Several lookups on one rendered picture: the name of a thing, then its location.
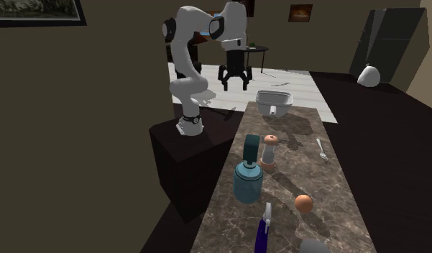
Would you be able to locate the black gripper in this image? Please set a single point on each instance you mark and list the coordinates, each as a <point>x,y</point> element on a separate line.
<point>235,60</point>

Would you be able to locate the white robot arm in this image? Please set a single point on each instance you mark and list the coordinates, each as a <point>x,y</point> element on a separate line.
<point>183,52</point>

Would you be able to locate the round black side table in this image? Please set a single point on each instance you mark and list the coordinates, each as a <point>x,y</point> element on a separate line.
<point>257,49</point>

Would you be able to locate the white rectangular basin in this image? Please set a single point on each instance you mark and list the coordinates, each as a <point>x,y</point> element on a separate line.
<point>274,100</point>

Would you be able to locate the thin dark utensil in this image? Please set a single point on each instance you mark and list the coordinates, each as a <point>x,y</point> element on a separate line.
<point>289,141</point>

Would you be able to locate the wooden pepper grinder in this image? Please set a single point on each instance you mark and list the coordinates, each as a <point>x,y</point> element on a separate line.
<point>269,154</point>

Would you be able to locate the dark robot stand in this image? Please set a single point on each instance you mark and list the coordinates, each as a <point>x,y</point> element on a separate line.
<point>187,164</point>

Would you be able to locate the teal soap dispenser bottle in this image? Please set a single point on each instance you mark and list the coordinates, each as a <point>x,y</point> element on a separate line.
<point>248,184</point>

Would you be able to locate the silver fork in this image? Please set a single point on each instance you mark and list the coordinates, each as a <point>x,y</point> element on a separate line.
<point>322,150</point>

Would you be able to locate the white rounded bag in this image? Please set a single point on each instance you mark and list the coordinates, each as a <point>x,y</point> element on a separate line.
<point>369,77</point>

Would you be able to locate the orange ball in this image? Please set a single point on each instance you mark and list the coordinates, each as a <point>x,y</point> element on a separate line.
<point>303,204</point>

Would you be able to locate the dark door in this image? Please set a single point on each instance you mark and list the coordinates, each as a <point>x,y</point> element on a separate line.
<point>391,42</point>

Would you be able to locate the purple spray bottle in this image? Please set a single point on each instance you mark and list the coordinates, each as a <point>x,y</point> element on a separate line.
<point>262,233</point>

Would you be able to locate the grey rounded object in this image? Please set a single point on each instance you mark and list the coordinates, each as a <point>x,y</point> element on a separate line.
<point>313,247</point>

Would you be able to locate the black framed landscape picture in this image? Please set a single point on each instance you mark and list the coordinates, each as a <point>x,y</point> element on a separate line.
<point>33,10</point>

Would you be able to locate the orange wall picture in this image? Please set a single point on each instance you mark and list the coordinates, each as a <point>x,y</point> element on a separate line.
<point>300,13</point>

